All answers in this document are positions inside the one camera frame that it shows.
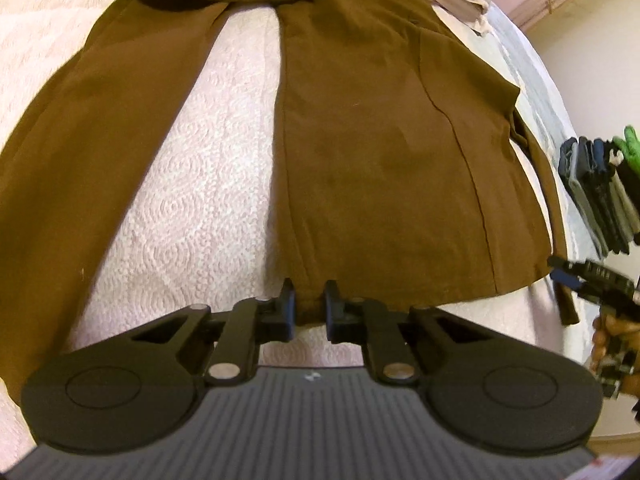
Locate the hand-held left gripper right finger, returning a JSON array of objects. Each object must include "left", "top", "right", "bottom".
[{"left": 324, "top": 279, "right": 488, "bottom": 386}]

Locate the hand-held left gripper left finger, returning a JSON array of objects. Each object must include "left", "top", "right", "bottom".
[{"left": 131, "top": 277, "right": 299, "bottom": 386}]

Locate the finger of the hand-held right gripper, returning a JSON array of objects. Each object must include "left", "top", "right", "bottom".
[{"left": 548, "top": 255, "right": 593, "bottom": 293}]

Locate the brown coat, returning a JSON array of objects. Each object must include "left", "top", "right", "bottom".
[{"left": 0, "top": 0, "right": 581, "bottom": 406}]

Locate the stack of folded clothes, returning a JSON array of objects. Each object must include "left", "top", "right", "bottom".
[{"left": 559, "top": 127, "right": 640, "bottom": 258}]

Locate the person's right hand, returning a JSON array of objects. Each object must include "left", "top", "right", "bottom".
[{"left": 602, "top": 310, "right": 640, "bottom": 363}]

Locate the pale pink quilted bedspread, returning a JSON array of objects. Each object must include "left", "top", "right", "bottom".
[{"left": 0, "top": 0, "right": 596, "bottom": 441}]

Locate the light blue bed sheet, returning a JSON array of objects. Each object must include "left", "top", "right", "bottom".
[{"left": 480, "top": 0, "right": 601, "bottom": 361}]

